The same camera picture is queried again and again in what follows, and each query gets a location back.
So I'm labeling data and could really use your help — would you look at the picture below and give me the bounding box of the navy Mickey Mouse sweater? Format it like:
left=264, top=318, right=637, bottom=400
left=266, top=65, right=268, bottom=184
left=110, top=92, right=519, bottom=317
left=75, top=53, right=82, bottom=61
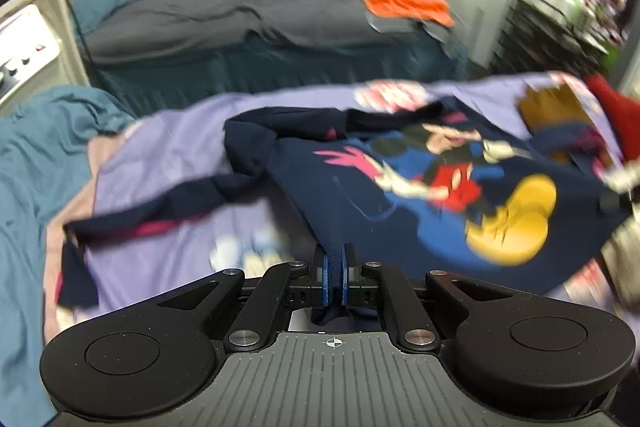
left=58, top=98, right=631, bottom=308

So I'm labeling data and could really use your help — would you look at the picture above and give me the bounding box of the purple floral bed sheet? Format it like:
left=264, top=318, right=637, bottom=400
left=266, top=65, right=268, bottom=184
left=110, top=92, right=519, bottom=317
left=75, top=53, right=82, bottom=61
left=41, top=70, right=626, bottom=343

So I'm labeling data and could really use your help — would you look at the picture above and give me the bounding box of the dark teal far bed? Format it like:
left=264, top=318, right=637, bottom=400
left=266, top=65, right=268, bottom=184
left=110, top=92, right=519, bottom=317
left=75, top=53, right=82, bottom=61
left=90, top=31, right=468, bottom=117

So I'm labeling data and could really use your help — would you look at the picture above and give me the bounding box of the grey blanket on far bed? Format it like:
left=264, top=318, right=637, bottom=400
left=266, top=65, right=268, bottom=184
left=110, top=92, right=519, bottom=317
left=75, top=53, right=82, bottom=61
left=81, top=0, right=447, bottom=65

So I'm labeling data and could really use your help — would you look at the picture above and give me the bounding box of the teal blanket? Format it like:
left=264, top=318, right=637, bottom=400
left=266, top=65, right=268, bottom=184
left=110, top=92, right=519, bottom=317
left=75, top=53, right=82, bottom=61
left=1, top=86, right=134, bottom=426

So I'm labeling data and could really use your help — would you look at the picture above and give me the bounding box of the red garment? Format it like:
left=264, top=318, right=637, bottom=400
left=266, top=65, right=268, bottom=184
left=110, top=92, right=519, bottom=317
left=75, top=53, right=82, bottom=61
left=585, top=75, right=640, bottom=161

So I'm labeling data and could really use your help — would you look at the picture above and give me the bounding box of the white appliance with control panel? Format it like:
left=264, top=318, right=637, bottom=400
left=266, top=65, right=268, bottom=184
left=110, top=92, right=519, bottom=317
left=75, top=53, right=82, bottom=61
left=1, top=0, right=89, bottom=116

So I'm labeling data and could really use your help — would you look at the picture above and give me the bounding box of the black wire rack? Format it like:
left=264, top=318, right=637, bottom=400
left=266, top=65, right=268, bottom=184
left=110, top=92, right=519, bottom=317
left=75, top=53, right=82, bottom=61
left=488, top=0, right=608, bottom=78

